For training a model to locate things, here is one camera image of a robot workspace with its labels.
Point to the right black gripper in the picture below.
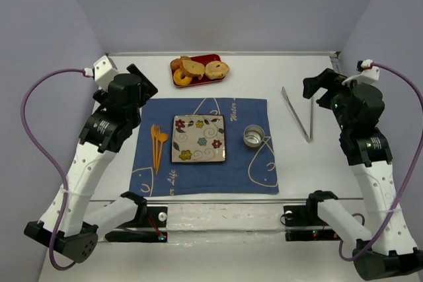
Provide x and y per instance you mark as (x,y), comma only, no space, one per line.
(323,84)

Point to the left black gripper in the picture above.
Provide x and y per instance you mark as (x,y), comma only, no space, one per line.
(144,81)

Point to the pale speckled bagel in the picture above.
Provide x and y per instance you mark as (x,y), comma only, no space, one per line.
(216,70)

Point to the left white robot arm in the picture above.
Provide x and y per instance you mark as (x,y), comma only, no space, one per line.
(66,229)

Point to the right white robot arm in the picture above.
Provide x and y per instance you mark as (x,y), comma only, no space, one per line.
(383,245)

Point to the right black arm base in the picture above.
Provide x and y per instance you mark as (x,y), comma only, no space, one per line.
(301,227)

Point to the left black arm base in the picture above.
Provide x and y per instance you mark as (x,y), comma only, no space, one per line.
(151,228)

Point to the sliced bread loaf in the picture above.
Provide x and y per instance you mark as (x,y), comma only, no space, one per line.
(192,69)

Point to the yellow glazed donut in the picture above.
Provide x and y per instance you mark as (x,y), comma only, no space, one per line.
(180,79)

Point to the brown croissant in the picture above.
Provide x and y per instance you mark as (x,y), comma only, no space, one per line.
(178,63)

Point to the orange plastic fork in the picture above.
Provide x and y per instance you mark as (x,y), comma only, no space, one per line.
(156,132)

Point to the orange plastic spoon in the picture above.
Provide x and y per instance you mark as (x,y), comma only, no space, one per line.
(162,138)

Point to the red rectangular tray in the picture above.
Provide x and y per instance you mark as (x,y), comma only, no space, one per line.
(203,59)

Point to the square floral ceramic plate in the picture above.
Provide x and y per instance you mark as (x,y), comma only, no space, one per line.
(198,139)

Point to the small metal cup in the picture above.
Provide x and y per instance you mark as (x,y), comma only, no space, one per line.
(253,136)

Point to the blue cloth placemat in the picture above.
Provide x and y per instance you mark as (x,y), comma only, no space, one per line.
(244,171)

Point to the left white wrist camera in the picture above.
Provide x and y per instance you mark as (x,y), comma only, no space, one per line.
(103,72)

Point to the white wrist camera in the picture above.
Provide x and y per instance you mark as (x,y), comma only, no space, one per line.
(368,73)
(103,72)

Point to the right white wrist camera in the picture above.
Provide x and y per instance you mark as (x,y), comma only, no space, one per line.
(368,73)

